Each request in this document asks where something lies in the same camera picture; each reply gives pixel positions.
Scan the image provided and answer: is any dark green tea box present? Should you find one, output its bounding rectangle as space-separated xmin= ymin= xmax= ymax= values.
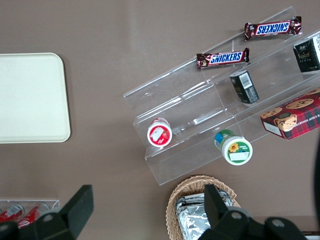
xmin=292 ymin=31 xmax=320 ymax=74
xmin=229 ymin=70 xmax=260 ymax=105

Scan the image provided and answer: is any red lid yogurt cup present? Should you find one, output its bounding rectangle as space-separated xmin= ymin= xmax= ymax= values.
xmin=146 ymin=117 xmax=173 ymax=147

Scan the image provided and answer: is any red tartan cookie box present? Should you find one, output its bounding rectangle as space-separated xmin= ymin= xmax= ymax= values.
xmin=259 ymin=87 xmax=320 ymax=141

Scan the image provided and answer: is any cream plastic tray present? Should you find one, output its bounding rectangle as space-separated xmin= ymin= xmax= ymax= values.
xmin=0 ymin=52 xmax=72 ymax=144

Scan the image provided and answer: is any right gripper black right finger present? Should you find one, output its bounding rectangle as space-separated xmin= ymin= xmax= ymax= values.
xmin=197 ymin=184 xmax=263 ymax=240

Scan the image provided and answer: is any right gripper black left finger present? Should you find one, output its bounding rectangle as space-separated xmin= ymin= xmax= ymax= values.
xmin=17 ymin=184 xmax=95 ymax=240

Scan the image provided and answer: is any Snickers chocolate bar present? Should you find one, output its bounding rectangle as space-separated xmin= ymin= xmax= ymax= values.
xmin=195 ymin=47 xmax=251 ymax=70
xmin=244 ymin=16 xmax=303 ymax=42

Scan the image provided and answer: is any light wicker basket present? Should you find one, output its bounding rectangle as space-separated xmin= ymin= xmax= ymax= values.
xmin=165 ymin=174 xmax=242 ymax=240

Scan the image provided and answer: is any clear acrylic bottle rack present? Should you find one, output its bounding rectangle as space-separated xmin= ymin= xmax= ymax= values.
xmin=0 ymin=198 xmax=61 ymax=221

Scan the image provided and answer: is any red cola bottle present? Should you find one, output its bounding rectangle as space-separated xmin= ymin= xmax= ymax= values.
xmin=0 ymin=203 xmax=25 ymax=223
xmin=17 ymin=203 xmax=51 ymax=228

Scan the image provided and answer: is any silver foil packet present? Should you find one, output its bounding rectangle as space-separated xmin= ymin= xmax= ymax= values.
xmin=174 ymin=189 xmax=237 ymax=211
xmin=176 ymin=197 xmax=241 ymax=240

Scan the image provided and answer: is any clear acrylic stepped shelf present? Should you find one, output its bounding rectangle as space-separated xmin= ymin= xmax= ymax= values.
xmin=122 ymin=6 xmax=320 ymax=186

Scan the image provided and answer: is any green lid sunflower cup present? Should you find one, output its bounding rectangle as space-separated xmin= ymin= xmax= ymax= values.
xmin=213 ymin=129 xmax=253 ymax=166

